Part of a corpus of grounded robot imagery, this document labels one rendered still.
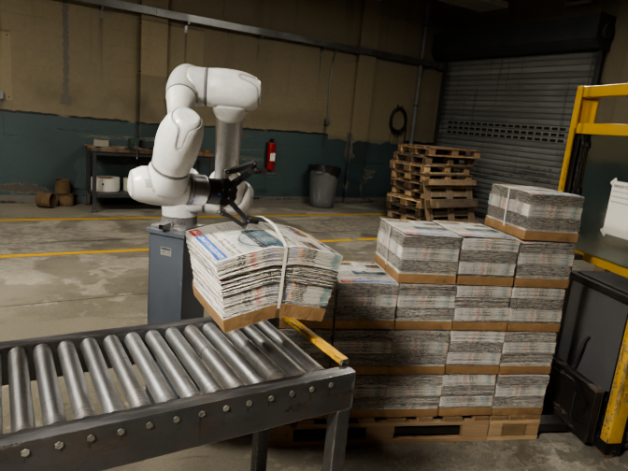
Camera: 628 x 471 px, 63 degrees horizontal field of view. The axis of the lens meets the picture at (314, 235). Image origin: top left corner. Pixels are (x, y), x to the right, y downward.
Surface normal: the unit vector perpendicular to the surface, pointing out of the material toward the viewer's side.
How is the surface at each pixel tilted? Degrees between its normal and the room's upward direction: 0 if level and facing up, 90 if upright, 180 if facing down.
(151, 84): 90
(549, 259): 90
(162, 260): 90
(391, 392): 90
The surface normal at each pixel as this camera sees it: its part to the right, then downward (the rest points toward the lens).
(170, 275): -0.38, 0.17
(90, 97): 0.51, 0.23
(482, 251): 0.16, 0.22
